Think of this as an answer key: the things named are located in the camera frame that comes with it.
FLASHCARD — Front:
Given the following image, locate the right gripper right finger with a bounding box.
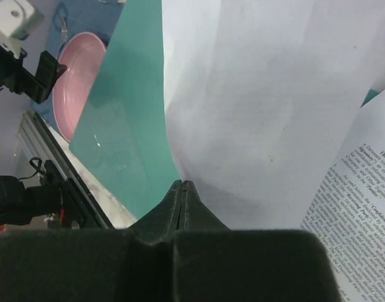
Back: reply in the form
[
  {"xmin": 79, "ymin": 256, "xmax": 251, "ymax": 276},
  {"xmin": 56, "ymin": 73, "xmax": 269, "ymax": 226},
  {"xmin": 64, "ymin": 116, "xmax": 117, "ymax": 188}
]
[{"xmin": 179, "ymin": 181, "xmax": 229, "ymax": 232}]

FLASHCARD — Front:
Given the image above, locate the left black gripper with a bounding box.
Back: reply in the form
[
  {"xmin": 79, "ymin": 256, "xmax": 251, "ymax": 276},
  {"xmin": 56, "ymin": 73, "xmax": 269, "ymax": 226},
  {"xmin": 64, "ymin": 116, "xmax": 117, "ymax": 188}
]
[{"xmin": 0, "ymin": 45, "xmax": 67, "ymax": 104}]

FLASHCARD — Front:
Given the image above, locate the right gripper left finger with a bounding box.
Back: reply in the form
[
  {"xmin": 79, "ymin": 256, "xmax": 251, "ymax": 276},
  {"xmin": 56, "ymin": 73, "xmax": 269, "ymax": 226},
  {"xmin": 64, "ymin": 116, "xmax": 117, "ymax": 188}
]
[{"xmin": 129, "ymin": 180, "xmax": 183, "ymax": 249}]

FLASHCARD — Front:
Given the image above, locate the teal folder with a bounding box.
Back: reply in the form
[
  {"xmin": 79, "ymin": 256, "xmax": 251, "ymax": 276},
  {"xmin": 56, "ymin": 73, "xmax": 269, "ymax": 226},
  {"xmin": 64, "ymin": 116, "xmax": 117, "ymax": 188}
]
[{"xmin": 69, "ymin": 0, "xmax": 381, "ymax": 221}]

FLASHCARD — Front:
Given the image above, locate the printed paper sheet bottom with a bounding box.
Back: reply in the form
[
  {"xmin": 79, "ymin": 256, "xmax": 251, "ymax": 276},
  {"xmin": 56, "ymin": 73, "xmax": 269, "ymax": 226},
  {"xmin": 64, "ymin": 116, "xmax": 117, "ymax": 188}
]
[{"xmin": 162, "ymin": 1, "xmax": 385, "ymax": 229}]

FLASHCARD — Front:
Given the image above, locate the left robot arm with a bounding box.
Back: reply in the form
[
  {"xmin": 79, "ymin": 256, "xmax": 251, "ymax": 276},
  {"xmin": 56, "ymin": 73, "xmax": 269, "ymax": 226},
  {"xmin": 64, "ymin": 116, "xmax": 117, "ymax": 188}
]
[{"xmin": 0, "ymin": 44, "xmax": 66, "ymax": 226}]

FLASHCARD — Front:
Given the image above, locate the pink plate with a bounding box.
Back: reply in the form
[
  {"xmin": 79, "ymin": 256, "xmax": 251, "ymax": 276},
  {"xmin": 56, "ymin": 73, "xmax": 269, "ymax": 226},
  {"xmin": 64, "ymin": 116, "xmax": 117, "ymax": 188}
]
[{"xmin": 52, "ymin": 31, "xmax": 106, "ymax": 142}]

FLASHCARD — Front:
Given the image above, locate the silver fork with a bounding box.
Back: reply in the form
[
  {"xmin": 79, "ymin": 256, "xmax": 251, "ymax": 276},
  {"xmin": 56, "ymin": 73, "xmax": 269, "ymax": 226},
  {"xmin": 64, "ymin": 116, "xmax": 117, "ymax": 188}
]
[{"xmin": 56, "ymin": 3, "xmax": 68, "ymax": 60}]

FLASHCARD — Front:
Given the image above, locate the blue letter placemat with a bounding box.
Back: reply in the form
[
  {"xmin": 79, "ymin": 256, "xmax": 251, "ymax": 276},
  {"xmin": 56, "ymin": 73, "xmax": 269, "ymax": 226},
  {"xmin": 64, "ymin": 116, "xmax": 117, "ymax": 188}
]
[{"xmin": 31, "ymin": 0, "xmax": 127, "ymax": 133}]

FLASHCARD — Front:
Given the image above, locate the black mounting base bar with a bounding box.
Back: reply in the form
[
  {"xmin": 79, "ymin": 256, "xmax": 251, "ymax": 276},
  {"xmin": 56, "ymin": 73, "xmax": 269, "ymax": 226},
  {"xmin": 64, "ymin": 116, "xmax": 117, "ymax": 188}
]
[{"xmin": 31, "ymin": 109, "xmax": 118, "ymax": 230}]

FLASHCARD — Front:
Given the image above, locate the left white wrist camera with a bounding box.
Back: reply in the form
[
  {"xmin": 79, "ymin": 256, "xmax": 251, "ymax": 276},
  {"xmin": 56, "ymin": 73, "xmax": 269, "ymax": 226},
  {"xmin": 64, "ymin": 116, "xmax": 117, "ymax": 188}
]
[{"xmin": 0, "ymin": 0, "xmax": 44, "ymax": 41}]

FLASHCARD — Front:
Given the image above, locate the aluminium rail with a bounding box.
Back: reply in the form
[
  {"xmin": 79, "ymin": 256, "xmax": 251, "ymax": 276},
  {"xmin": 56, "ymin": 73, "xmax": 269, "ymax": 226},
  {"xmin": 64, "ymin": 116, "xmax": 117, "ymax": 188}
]
[{"xmin": 9, "ymin": 109, "xmax": 69, "ymax": 186}]

